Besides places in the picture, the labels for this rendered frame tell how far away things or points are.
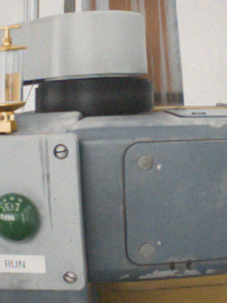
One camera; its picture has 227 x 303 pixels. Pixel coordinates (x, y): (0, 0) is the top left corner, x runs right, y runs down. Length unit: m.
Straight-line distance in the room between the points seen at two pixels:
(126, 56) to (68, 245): 0.21
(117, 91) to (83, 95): 0.02
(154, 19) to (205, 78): 4.71
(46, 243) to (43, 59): 0.22
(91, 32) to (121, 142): 0.14
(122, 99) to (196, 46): 5.09
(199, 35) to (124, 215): 5.22
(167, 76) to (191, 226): 0.50
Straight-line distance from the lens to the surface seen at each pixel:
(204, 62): 5.75
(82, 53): 0.66
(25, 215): 0.49
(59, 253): 0.50
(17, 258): 0.51
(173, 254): 0.56
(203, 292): 0.86
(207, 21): 5.77
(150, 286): 0.81
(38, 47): 0.69
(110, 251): 0.56
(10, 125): 0.58
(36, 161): 0.50
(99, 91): 0.66
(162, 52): 1.04
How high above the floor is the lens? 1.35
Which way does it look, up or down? 3 degrees down
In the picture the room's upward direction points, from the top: 2 degrees counter-clockwise
